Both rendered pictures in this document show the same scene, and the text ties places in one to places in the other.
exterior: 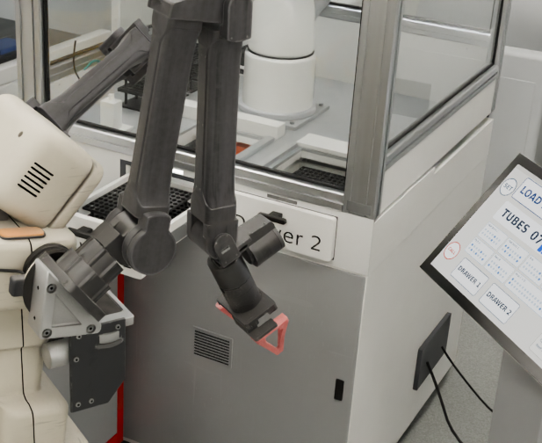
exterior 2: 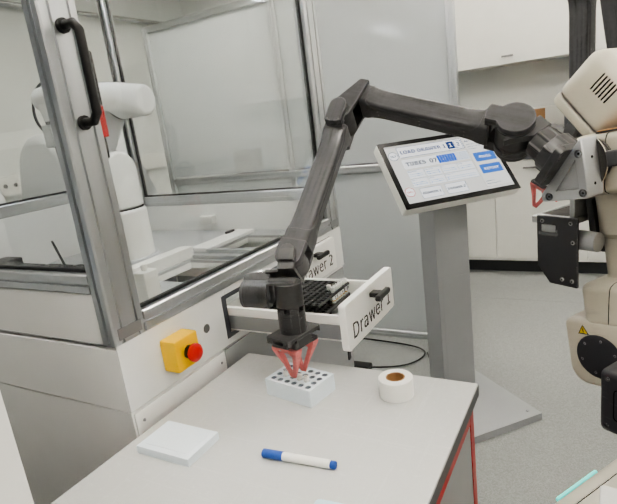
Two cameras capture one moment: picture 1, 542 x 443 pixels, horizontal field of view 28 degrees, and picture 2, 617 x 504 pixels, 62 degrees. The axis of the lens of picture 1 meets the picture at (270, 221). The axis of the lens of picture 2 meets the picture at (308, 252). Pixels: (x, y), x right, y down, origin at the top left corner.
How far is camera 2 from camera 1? 2.82 m
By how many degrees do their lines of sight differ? 80
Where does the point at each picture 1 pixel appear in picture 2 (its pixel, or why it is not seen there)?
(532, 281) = (455, 171)
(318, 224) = (329, 245)
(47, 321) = not seen: outside the picture
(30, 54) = (112, 239)
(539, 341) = (487, 181)
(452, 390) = not seen: hidden behind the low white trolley
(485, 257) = (427, 181)
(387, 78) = not seen: hidden behind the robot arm
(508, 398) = (445, 244)
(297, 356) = (333, 352)
